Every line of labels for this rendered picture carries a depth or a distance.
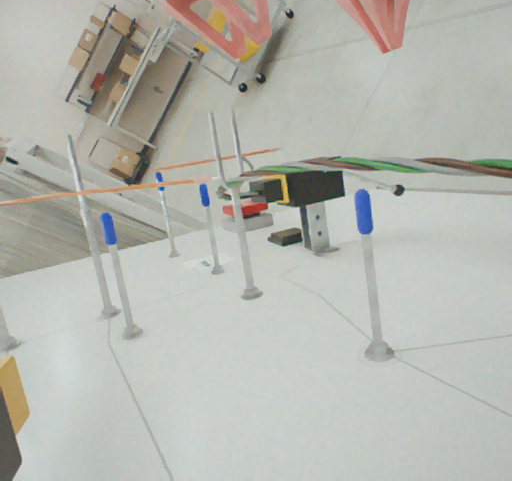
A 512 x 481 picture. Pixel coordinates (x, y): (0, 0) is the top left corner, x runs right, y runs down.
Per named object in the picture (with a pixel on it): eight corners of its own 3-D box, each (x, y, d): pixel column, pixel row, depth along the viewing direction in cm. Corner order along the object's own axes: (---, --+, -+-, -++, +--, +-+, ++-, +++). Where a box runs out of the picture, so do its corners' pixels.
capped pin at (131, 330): (124, 331, 30) (97, 212, 29) (145, 328, 30) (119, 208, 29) (118, 341, 29) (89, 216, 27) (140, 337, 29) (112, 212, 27)
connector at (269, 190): (308, 194, 41) (305, 173, 41) (264, 204, 39) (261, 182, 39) (291, 193, 44) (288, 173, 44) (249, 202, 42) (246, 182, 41)
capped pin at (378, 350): (359, 358, 22) (339, 192, 20) (371, 345, 23) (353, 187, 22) (388, 364, 21) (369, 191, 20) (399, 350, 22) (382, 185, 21)
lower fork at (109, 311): (96, 314, 35) (53, 137, 32) (119, 307, 36) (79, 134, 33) (99, 322, 33) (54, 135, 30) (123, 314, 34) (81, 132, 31)
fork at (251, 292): (259, 289, 35) (229, 109, 32) (268, 295, 33) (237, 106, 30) (236, 296, 34) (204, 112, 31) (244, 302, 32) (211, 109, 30)
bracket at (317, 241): (339, 249, 42) (333, 200, 41) (318, 255, 41) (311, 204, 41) (315, 242, 47) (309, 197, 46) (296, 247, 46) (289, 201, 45)
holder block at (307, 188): (346, 196, 42) (341, 155, 41) (295, 208, 40) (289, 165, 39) (323, 194, 46) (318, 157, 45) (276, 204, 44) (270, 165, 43)
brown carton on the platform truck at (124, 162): (134, 160, 791) (115, 151, 775) (141, 156, 742) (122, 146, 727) (125, 180, 783) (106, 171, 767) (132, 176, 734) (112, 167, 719)
